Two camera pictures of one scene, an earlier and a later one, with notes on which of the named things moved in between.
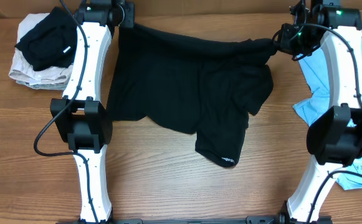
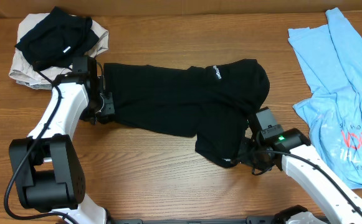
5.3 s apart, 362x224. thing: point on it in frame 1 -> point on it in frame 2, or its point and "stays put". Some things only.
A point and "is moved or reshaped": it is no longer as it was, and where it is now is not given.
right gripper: [284, 38] -> [247, 147]
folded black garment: [52, 43] stays put
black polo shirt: [207, 86] is moved or reshaped
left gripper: [128, 15] -> [109, 106]
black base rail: [248, 219] stays put
